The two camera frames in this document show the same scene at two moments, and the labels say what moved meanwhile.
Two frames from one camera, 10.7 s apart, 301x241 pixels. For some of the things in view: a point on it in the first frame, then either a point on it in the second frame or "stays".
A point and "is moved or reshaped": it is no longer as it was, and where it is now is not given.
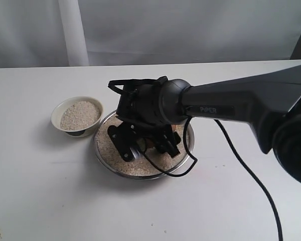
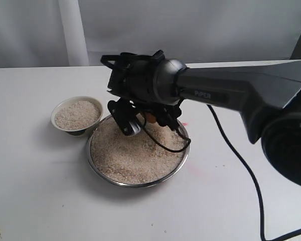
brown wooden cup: x=145 y=143 is moved or reshaped
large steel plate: x=154 y=164 → x=96 y=167
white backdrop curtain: x=67 y=32 stays
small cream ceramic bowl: x=78 y=116 stays
